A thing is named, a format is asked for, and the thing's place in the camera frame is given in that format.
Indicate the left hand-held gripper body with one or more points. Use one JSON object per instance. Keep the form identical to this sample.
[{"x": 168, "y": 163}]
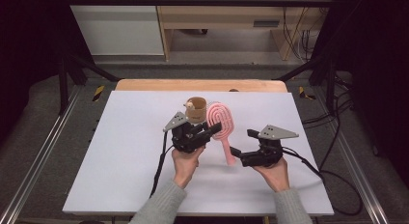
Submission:
[{"x": 188, "y": 138}]

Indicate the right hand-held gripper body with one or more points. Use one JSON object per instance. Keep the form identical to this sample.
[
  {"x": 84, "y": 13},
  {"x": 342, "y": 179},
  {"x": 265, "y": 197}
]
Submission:
[{"x": 262, "y": 156}]

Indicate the pink hairbrush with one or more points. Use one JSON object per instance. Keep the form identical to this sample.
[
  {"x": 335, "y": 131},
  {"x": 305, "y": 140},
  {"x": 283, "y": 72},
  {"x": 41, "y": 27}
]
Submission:
[{"x": 220, "y": 113}]

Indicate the brown cup with small figure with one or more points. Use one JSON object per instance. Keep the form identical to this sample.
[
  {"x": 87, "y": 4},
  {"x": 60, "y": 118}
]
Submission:
[{"x": 196, "y": 113}]

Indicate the person's right hand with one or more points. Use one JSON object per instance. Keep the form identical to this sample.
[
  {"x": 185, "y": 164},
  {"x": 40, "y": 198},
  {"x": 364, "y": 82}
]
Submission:
[{"x": 276, "y": 177}]

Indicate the person's left hand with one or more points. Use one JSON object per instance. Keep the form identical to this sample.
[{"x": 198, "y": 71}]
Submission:
[{"x": 185, "y": 167}]

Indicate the wooden table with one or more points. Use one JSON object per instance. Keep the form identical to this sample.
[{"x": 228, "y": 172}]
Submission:
[{"x": 199, "y": 85}]

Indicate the yellow black hazard tape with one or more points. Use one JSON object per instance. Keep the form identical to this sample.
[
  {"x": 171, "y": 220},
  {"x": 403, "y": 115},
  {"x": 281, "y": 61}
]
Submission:
[
  {"x": 98, "y": 93},
  {"x": 304, "y": 93}
]

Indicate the white board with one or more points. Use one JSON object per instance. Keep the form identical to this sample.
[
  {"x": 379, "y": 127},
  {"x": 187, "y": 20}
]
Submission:
[{"x": 122, "y": 153}]

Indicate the light wooden desk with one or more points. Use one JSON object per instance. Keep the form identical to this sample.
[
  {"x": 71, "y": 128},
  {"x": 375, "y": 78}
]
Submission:
[{"x": 225, "y": 18}]

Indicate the white cabinet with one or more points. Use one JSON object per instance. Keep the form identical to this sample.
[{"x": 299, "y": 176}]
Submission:
[{"x": 119, "y": 31}]

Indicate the dark curtain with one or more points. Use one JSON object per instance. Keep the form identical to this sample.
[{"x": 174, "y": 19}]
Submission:
[
  {"x": 25, "y": 40},
  {"x": 379, "y": 56}
]

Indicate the black metal frame stand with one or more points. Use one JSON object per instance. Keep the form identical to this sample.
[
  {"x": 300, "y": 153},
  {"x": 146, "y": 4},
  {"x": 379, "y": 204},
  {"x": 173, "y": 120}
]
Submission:
[
  {"x": 330, "y": 85},
  {"x": 62, "y": 85}
]

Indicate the aluminium rail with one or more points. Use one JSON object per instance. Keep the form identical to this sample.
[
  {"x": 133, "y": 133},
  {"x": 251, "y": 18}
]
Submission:
[
  {"x": 38, "y": 156},
  {"x": 357, "y": 172}
]

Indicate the black horizontal frame bar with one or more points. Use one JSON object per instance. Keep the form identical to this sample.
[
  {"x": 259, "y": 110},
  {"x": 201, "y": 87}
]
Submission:
[{"x": 193, "y": 2}]

